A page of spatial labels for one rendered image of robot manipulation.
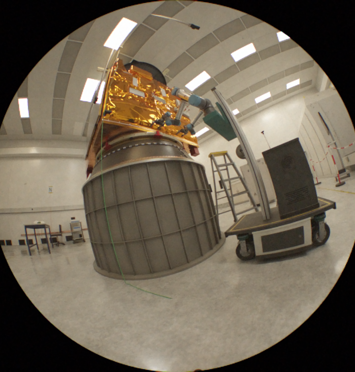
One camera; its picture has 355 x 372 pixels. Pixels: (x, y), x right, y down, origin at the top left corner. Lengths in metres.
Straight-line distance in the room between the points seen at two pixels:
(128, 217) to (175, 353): 1.15
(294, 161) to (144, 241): 1.43
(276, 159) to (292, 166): 0.14
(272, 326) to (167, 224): 1.17
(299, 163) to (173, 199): 1.16
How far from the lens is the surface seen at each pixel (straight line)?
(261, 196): 1.15
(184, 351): 0.68
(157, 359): 0.69
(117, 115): 1.82
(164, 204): 1.29
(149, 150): 1.57
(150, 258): 1.34
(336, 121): 6.41
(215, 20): 5.20
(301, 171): 1.07
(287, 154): 1.06
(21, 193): 7.45
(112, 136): 1.92
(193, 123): 1.91
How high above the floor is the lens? 0.59
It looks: 11 degrees up
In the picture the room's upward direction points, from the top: 14 degrees counter-clockwise
